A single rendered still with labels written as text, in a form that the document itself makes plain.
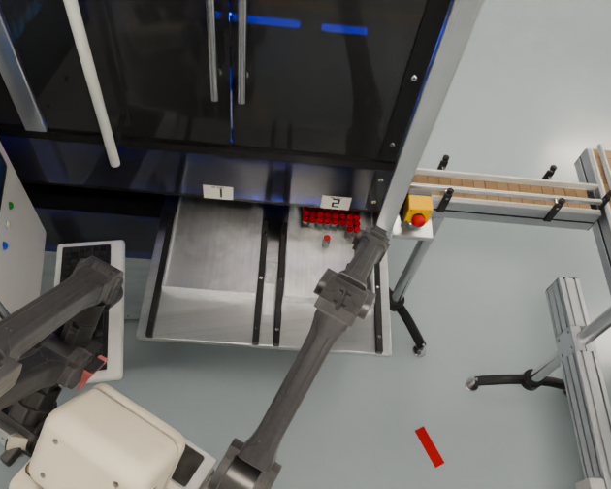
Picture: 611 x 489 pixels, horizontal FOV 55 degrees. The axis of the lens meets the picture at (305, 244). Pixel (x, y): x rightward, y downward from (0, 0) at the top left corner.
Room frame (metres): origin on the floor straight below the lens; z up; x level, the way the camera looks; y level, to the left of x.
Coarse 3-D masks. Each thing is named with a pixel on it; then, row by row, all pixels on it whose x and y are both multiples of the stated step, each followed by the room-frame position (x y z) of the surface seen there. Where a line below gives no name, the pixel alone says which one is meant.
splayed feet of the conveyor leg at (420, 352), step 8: (392, 304) 1.21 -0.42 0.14; (400, 304) 1.22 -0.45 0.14; (400, 312) 1.19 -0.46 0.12; (408, 312) 1.19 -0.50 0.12; (408, 320) 1.16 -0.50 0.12; (408, 328) 1.13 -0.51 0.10; (416, 328) 1.13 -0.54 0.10; (416, 336) 1.10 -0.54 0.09; (416, 344) 1.08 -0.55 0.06; (424, 344) 1.08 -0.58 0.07; (416, 352) 1.06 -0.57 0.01; (424, 352) 1.07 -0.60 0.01
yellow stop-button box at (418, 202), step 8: (408, 192) 1.10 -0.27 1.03; (416, 192) 1.11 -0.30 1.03; (424, 192) 1.12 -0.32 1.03; (408, 200) 1.08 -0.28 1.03; (416, 200) 1.08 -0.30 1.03; (424, 200) 1.09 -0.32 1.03; (408, 208) 1.05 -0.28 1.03; (416, 208) 1.05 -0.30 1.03; (424, 208) 1.06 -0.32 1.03; (432, 208) 1.06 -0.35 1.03; (408, 216) 1.05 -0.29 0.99
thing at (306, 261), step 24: (288, 216) 1.04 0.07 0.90; (360, 216) 1.09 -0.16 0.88; (288, 240) 0.94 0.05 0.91; (312, 240) 0.98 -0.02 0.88; (336, 240) 0.99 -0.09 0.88; (288, 264) 0.88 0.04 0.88; (312, 264) 0.89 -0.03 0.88; (336, 264) 0.91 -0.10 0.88; (288, 288) 0.80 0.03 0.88; (312, 288) 0.81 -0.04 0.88
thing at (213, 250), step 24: (192, 216) 0.98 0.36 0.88; (216, 216) 1.00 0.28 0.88; (240, 216) 1.01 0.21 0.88; (192, 240) 0.90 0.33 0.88; (216, 240) 0.91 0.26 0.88; (240, 240) 0.93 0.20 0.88; (168, 264) 0.80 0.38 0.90; (192, 264) 0.82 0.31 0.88; (216, 264) 0.83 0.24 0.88; (240, 264) 0.85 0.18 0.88; (168, 288) 0.72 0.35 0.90; (192, 288) 0.72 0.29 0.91; (216, 288) 0.75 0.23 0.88; (240, 288) 0.77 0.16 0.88
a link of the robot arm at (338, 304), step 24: (336, 288) 0.51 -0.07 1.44; (336, 312) 0.46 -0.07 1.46; (312, 336) 0.42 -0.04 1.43; (336, 336) 0.42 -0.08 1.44; (312, 360) 0.38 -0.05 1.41; (288, 384) 0.34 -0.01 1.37; (288, 408) 0.31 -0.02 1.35; (264, 432) 0.27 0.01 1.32; (240, 456) 0.23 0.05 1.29; (264, 456) 0.23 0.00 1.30; (216, 480) 0.19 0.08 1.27; (264, 480) 0.20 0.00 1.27
